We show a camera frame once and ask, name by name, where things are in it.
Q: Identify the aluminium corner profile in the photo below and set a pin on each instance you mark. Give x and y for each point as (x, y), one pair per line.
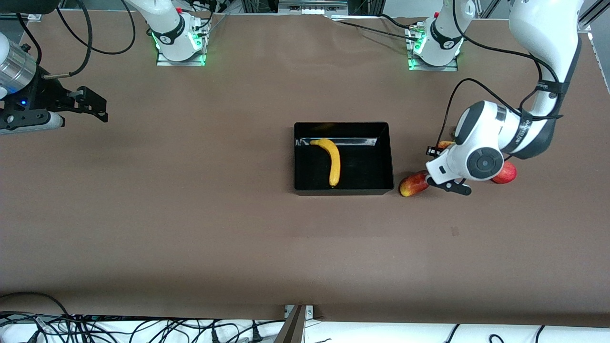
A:
(585, 21)

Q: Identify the yellow banana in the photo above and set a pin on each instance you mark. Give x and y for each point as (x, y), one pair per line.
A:
(335, 164)

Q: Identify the red yellow apple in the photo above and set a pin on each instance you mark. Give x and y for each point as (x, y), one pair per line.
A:
(445, 144)

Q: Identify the dark stand pole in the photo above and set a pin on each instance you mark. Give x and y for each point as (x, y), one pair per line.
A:
(291, 328)

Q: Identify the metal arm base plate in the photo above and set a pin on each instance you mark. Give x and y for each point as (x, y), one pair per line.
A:
(414, 66)
(162, 61)

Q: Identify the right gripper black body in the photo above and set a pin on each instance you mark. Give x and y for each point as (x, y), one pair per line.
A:
(47, 93)

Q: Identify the red pink pomegranate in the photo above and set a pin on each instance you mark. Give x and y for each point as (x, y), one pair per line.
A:
(507, 175)

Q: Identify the red yellow mango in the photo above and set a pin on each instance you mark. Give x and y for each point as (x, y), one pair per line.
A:
(412, 186)

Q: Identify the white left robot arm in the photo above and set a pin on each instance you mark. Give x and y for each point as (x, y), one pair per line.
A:
(481, 143)

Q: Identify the black plastic box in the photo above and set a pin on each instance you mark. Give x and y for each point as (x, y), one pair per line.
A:
(367, 166)

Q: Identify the silver metal bracket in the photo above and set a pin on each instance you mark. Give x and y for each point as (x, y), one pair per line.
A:
(310, 312)

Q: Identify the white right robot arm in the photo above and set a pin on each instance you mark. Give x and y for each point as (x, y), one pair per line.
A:
(167, 24)

